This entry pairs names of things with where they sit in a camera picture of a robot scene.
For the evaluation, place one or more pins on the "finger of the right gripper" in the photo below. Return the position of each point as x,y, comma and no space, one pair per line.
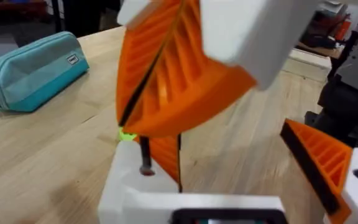
138,53
204,87

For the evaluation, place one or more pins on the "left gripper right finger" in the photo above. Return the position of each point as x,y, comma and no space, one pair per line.
322,155

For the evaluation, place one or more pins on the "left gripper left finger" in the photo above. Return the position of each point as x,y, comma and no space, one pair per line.
126,177

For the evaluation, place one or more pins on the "black screw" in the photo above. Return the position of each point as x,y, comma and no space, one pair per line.
145,155

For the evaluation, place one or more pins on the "green disc with holes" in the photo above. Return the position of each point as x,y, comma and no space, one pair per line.
125,136

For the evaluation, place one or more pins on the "cream flat box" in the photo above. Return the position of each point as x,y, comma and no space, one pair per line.
308,63

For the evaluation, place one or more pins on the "teal zip bag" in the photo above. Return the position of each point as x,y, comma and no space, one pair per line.
36,74

